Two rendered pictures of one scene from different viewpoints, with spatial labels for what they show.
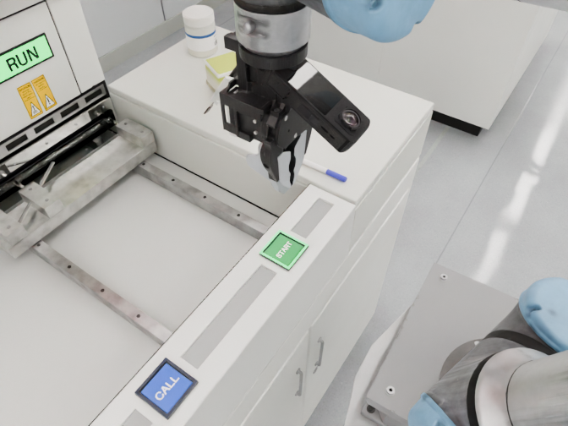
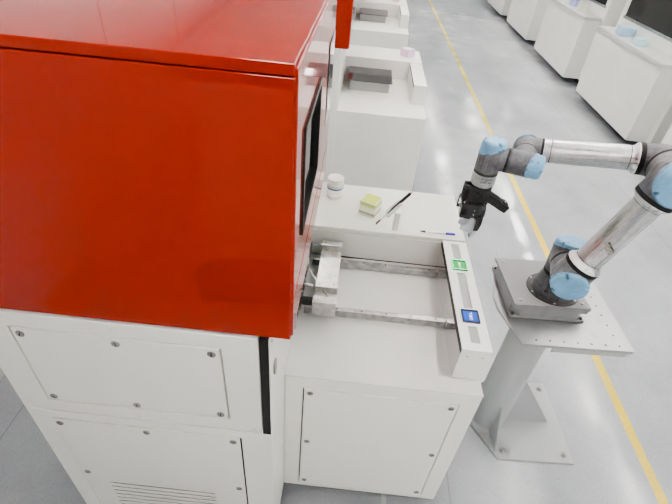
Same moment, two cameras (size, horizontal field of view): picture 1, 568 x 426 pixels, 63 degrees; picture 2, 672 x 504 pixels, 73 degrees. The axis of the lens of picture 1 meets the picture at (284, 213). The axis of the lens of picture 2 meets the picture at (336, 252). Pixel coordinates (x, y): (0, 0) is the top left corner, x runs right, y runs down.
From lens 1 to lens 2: 1.26 m
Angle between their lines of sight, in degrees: 26
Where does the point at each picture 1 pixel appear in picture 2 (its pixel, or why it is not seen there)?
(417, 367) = (521, 290)
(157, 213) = (366, 280)
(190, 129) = (370, 234)
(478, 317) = (524, 269)
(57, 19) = not seen: hidden behind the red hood
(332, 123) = (503, 204)
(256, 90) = (473, 200)
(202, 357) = (469, 305)
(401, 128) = (453, 209)
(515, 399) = (583, 256)
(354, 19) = (534, 175)
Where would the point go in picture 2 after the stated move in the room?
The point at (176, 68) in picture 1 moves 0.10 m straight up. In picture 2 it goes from (332, 208) to (334, 187)
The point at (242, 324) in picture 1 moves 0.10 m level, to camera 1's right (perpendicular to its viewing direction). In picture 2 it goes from (471, 291) to (491, 283)
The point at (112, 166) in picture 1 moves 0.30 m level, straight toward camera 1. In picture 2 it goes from (336, 263) to (405, 297)
